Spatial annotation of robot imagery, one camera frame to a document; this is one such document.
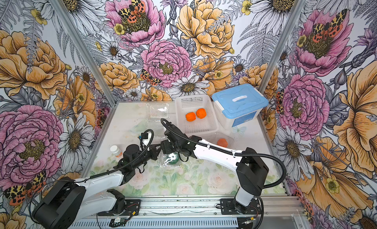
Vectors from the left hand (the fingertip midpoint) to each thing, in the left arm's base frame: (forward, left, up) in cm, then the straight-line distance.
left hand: (163, 148), depth 85 cm
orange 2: (+29, -23, -3) cm, 37 cm away
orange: (+27, -16, -5) cm, 32 cm away
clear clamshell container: (+35, +11, -10) cm, 38 cm away
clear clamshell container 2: (+11, -34, -4) cm, 36 cm away
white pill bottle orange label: (0, +28, -3) cm, 29 cm away
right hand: (-2, -3, +4) cm, 5 cm away
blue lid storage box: (+25, -46, +8) cm, 53 cm away
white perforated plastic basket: (+30, -19, -5) cm, 36 cm away
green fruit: (-5, -6, -1) cm, 8 cm away
